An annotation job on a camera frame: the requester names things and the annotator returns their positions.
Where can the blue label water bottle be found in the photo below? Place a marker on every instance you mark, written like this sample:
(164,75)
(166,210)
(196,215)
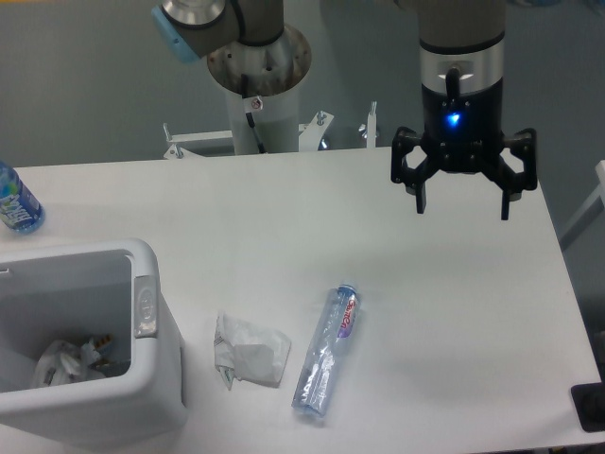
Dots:
(21,212)

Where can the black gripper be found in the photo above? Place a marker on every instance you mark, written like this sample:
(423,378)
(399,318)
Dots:
(457,127)

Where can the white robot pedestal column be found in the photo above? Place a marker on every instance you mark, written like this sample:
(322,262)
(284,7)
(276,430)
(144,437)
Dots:
(261,85)

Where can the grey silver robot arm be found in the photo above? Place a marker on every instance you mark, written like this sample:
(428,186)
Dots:
(461,52)

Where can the white frame bar right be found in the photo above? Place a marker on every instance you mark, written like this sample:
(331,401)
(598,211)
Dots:
(586,214)

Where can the black clamp at table edge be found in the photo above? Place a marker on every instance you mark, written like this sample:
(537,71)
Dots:
(589,403)

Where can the white plastic trash can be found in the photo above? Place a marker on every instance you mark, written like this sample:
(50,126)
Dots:
(72,293)

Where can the crumpled trash inside can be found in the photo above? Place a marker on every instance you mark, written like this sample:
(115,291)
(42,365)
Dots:
(63,362)

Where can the white paper wrapper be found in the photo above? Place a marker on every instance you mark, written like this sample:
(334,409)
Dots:
(250,352)

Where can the white metal frame bracket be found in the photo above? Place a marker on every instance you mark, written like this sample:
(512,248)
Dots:
(311,137)

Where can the clear empty plastic bottle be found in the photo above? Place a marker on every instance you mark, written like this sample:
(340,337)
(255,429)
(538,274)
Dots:
(327,351)

